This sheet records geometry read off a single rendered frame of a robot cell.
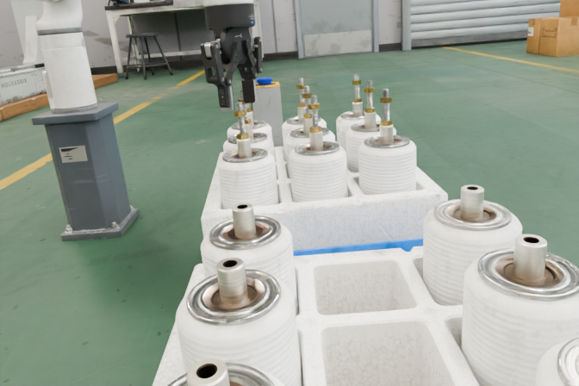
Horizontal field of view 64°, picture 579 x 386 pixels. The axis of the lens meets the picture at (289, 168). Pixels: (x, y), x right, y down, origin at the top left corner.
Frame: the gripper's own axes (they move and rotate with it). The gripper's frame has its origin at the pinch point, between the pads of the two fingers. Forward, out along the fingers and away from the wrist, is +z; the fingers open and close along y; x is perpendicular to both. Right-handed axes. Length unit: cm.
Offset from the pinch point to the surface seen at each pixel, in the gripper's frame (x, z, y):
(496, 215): -39.3, 9.0, -15.2
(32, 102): 270, 32, 151
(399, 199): -24.5, 16.6, 5.1
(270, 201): -5.0, 16.7, -1.2
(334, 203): -15.5, 16.5, 0.3
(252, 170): -3.6, 10.6, -3.6
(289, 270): -20.6, 13.1, -25.7
